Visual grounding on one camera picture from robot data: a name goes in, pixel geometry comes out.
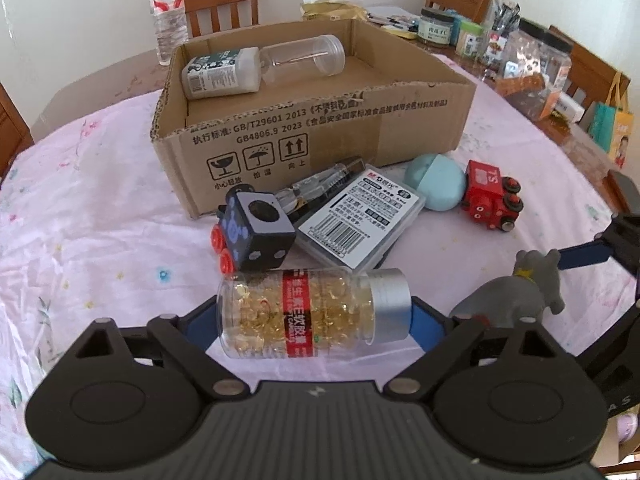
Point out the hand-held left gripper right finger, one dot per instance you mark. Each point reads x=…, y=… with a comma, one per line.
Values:
x=426, y=326

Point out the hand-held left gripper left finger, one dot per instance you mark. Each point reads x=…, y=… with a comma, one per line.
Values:
x=200, y=321

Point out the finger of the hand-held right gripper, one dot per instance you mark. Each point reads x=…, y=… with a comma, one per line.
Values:
x=580, y=256
x=617, y=337

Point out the grey toy elephant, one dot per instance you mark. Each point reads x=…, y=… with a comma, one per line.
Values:
x=515, y=295

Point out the clear capsule bottle silver cap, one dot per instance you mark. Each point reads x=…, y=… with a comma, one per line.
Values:
x=300, y=310

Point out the black toy train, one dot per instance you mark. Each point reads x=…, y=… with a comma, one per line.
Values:
x=255, y=235

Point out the red toy train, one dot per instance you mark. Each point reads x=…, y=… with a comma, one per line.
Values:
x=487, y=190

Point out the clear plastic case white label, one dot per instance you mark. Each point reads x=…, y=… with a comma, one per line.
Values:
x=355, y=220

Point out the teal oval case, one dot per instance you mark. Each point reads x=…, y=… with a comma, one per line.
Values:
x=435, y=182

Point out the clear plastic stapler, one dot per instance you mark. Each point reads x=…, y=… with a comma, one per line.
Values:
x=320, y=185

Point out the brown cardboard box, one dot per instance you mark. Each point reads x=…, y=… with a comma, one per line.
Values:
x=325, y=130

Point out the paper gift bag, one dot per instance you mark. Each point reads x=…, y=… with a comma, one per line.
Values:
x=612, y=125

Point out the small white box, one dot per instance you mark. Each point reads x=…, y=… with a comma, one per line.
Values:
x=570, y=107

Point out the pink floral tablecloth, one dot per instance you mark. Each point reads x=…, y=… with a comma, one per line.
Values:
x=100, y=200

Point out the large clear jar black lid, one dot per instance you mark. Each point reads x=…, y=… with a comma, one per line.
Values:
x=537, y=70

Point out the clear holder with utensils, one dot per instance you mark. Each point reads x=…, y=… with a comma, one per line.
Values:
x=502, y=30

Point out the white bottle dark label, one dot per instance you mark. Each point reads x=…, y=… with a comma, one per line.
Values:
x=220, y=72

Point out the black lid jar green label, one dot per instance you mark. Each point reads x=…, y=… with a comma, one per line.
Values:
x=436, y=27

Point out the empty clear plastic jar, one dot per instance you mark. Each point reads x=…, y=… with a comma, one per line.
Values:
x=305, y=57

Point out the pile of papers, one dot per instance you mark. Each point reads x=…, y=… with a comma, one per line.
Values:
x=392, y=22

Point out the clear water bottle red label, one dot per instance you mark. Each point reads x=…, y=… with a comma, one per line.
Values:
x=167, y=15

